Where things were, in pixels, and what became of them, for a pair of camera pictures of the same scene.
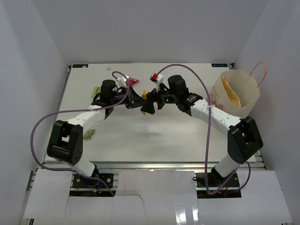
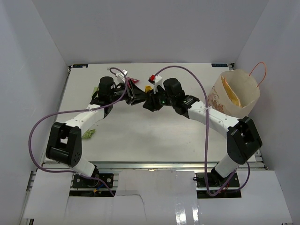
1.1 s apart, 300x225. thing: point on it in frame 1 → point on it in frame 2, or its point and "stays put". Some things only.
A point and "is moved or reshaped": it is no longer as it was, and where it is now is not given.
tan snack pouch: [234, 97] stays put
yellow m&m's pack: [144, 96] is moved or reshaped
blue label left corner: [80, 65] stays put
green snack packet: [89, 133] stays put
